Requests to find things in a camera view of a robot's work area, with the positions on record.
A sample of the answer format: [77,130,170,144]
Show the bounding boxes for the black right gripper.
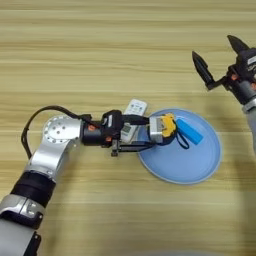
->
[191,34,256,106]

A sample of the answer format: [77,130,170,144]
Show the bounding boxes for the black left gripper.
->
[80,114,156,157]

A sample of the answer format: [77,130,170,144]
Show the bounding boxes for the white remote control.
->
[119,98,148,144]

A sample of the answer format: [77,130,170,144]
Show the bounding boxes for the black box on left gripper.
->
[100,109,124,141]

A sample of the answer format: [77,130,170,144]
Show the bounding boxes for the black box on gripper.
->
[236,47,256,76]
[100,109,124,141]

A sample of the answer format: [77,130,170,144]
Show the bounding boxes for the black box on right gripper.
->
[236,47,256,76]

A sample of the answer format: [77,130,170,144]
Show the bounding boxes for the yellow and navy tape measure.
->
[155,112,191,150]

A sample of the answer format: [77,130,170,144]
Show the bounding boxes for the light blue round plate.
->
[137,107,222,186]

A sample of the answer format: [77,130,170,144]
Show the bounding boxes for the blue rectangular block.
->
[175,117,205,146]

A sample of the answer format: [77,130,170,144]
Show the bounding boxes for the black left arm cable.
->
[20,105,93,160]

